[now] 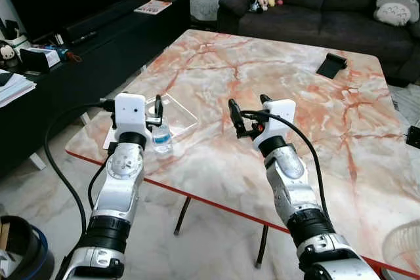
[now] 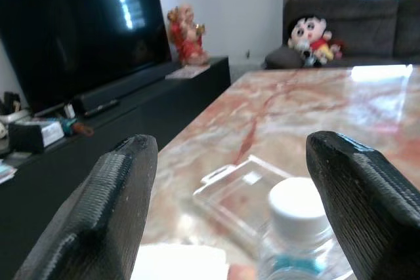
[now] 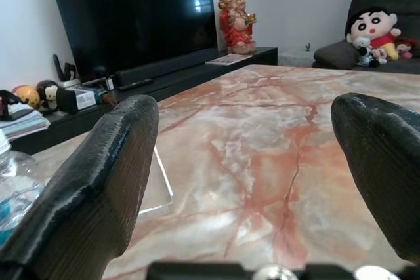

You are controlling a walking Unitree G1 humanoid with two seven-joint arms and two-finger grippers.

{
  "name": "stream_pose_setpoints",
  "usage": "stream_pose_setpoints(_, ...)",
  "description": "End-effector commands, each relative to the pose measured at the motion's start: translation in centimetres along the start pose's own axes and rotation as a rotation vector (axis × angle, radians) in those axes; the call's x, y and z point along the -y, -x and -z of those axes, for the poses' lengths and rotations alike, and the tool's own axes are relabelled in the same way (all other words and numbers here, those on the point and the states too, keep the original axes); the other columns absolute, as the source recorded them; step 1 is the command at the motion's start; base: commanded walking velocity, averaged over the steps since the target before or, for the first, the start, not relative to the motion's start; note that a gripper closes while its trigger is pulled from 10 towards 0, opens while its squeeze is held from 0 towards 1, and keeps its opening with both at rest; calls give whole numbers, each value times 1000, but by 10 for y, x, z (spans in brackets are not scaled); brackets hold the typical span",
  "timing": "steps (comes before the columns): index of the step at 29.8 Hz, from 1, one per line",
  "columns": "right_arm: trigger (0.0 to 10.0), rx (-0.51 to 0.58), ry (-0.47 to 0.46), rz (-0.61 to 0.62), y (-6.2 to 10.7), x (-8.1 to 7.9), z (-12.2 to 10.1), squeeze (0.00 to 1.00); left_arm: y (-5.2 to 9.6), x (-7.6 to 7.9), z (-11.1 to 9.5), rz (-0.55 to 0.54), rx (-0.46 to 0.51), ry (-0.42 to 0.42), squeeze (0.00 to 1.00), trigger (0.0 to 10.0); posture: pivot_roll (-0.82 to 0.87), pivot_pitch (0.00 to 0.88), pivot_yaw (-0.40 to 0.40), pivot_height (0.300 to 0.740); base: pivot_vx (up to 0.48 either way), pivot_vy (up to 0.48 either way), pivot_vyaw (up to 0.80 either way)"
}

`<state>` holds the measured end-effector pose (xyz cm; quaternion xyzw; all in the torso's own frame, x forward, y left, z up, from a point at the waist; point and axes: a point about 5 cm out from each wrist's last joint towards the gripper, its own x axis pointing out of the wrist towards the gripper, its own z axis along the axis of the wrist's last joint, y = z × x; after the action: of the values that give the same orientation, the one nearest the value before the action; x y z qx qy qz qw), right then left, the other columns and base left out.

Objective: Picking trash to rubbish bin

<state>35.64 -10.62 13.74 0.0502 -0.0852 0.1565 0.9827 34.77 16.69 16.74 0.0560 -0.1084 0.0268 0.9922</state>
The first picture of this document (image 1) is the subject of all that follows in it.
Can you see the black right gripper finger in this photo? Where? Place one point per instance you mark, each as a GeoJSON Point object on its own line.
{"type": "Point", "coordinates": [235, 113]}
{"type": "Point", "coordinates": [266, 100]}

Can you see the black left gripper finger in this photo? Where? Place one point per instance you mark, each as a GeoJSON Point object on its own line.
{"type": "Point", "coordinates": [159, 106]}

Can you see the clear plastic water bottle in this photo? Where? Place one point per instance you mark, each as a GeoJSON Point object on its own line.
{"type": "Point", "coordinates": [162, 139]}

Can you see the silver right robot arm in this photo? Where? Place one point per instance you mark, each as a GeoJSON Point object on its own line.
{"type": "Point", "coordinates": [292, 181]}

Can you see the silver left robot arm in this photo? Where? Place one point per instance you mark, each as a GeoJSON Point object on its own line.
{"type": "Point", "coordinates": [125, 168]}

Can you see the black rubbish bin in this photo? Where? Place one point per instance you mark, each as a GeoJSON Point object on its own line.
{"type": "Point", "coordinates": [23, 247]}

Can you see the clear plastic tray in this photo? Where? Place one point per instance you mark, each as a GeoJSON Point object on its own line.
{"type": "Point", "coordinates": [178, 115]}

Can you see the white paper napkin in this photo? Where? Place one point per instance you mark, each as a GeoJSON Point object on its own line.
{"type": "Point", "coordinates": [110, 141]}

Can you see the black TV console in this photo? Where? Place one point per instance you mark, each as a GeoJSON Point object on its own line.
{"type": "Point", "coordinates": [98, 77]}

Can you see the black phone stand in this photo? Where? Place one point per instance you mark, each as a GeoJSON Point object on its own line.
{"type": "Point", "coordinates": [331, 65]}

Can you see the dark grey sofa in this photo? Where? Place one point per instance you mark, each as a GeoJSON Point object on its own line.
{"type": "Point", "coordinates": [328, 27]}

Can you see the red white magazine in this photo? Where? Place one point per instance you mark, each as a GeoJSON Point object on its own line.
{"type": "Point", "coordinates": [152, 7]}

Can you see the small black white plush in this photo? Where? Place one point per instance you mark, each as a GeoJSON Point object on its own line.
{"type": "Point", "coordinates": [254, 1]}

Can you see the black remote control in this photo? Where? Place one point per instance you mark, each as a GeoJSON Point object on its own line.
{"type": "Point", "coordinates": [84, 38]}

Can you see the white lace side table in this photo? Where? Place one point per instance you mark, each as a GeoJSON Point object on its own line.
{"type": "Point", "coordinates": [205, 8]}

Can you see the black power adapter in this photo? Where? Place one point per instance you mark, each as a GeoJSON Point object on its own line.
{"type": "Point", "coordinates": [413, 137]}

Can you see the black white tissue box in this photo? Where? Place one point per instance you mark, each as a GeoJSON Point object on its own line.
{"type": "Point", "coordinates": [39, 58]}

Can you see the white paper stack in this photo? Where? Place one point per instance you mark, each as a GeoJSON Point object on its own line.
{"type": "Point", "coordinates": [14, 88]}

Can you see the grey Totoro plush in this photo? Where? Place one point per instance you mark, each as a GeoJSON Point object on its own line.
{"type": "Point", "coordinates": [397, 10]}

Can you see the small white figurine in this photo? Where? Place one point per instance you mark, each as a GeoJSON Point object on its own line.
{"type": "Point", "coordinates": [7, 56]}

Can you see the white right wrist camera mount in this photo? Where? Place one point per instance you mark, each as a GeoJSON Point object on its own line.
{"type": "Point", "coordinates": [279, 119]}

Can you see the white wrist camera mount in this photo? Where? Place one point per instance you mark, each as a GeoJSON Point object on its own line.
{"type": "Point", "coordinates": [129, 115]}
{"type": "Point", "coordinates": [279, 119]}

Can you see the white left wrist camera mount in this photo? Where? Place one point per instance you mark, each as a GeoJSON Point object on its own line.
{"type": "Point", "coordinates": [129, 115]}

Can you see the black metal table leg frame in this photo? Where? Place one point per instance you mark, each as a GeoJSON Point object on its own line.
{"type": "Point", "coordinates": [182, 214]}

